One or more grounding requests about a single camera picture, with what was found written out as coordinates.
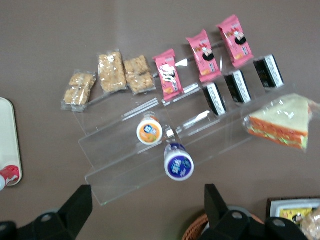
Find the yellow snack packet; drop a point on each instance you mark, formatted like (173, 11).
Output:
(292, 215)

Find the pink cartoon snack packet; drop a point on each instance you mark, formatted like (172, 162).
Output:
(168, 75)
(203, 56)
(235, 41)

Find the clear bag puffed snack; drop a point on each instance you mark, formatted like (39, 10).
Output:
(312, 225)

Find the wrapped triangle sandwich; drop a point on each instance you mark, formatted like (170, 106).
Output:
(282, 120)

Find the orange lid gum bottle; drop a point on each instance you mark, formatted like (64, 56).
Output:
(149, 131)

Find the blue lid gum bottle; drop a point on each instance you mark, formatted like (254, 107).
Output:
(178, 162)

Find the clear acrylic tiered stand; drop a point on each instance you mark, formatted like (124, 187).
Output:
(120, 160)

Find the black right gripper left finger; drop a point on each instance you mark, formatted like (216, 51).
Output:
(72, 210)

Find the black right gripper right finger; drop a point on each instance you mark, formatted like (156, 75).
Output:
(217, 212)

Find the red lid gum bottle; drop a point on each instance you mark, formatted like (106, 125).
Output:
(7, 177)

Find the beige plastic tray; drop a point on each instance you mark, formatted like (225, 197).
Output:
(8, 140)

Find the wrapped granola bar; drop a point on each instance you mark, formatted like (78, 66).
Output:
(140, 75)
(111, 71)
(78, 90)

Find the black white small box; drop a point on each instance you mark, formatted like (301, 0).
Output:
(237, 86)
(214, 99)
(268, 71)

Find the brown wicker basket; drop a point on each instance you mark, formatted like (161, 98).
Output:
(193, 228)

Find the white rectangular dish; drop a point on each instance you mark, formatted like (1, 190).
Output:
(277, 208)

